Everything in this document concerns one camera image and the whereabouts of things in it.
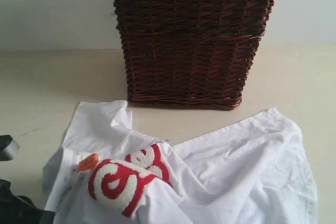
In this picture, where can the white t-shirt with red print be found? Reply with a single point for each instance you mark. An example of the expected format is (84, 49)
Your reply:
(253, 171)

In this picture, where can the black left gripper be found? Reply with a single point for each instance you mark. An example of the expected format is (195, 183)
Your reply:
(20, 209)

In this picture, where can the dark brown wicker basket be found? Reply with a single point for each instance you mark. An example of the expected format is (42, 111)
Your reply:
(189, 53)

